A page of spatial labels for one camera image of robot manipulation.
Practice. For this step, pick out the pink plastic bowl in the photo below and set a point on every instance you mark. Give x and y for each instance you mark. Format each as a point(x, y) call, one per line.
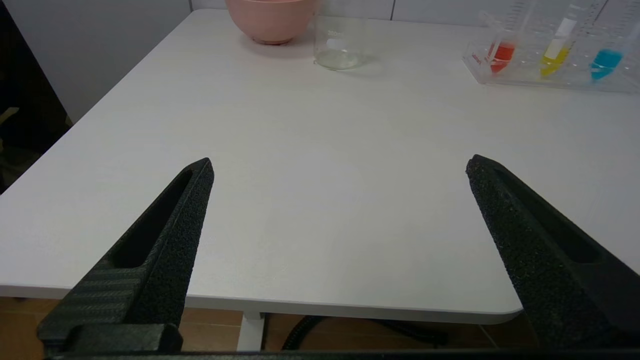
point(270, 20)

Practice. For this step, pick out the clear plastic test tube rack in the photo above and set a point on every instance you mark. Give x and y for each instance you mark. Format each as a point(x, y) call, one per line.
point(530, 75)

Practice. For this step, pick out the test tube with red pigment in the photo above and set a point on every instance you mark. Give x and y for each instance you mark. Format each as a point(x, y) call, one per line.
point(501, 56)

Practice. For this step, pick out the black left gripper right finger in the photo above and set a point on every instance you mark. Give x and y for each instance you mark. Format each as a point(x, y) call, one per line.
point(540, 260)

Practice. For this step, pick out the test tube with blue pigment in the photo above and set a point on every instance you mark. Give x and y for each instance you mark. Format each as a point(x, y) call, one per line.
point(605, 62)

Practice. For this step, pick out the clear glass beaker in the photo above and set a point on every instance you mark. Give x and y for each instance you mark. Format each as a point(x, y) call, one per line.
point(337, 57)

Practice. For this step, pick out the white table leg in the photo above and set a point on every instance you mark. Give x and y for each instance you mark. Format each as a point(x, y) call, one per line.
point(250, 332)

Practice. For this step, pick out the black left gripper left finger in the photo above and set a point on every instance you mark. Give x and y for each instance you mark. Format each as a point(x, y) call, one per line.
point(165, 260)

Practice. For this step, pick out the test tube with yellow pigment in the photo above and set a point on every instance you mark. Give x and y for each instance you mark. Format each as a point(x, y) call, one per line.
point(554, 59)

